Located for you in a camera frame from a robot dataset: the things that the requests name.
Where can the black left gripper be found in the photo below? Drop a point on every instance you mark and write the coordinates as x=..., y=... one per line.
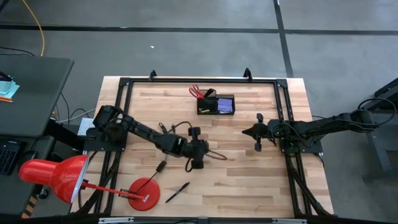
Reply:
x=194, y=149

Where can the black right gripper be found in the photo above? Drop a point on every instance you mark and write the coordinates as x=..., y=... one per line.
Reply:
x=265, y=129

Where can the purple sticky note pad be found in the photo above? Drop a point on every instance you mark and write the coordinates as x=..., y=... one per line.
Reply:
x=224, y=105

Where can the black mesh desk organizer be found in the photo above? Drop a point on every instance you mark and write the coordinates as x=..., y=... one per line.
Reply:
x=217, y=113

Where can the red grey scissors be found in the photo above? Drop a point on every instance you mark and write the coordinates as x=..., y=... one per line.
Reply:
x=195, y=92

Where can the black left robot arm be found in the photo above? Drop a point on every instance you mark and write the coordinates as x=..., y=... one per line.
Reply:
x=143, y=132

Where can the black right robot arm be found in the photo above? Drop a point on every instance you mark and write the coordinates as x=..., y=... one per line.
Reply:
x=326, y=123

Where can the white power box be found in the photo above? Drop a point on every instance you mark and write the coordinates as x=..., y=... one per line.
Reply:
x=84, y=127

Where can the black metal stand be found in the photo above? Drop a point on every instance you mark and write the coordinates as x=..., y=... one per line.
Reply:
x=377, y=155

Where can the red desk lamp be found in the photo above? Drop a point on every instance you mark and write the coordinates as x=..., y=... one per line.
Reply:
x=53, y=174

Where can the black computer mouse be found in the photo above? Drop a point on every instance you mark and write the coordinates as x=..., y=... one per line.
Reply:
x=27, y=155

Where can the dark grey desk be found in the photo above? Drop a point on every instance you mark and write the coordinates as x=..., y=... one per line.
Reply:
x=34, y=93

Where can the yellow black striped tape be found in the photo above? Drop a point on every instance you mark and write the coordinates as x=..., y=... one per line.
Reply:
x=29, y=207

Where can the black keyboard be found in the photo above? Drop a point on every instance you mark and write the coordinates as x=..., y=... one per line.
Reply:
x=8, y=157

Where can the orange pencil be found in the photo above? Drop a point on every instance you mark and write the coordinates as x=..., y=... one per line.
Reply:
x=6, y=99

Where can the light blue paper stack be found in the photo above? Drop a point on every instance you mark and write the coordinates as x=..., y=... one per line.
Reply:
x=7, y=88

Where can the black metal table frame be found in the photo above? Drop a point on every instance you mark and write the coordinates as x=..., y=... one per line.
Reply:
x=202, y=80

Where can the silver metal bracket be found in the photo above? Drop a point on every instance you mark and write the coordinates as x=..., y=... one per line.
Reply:
x=115, y=220
x=289, y=221

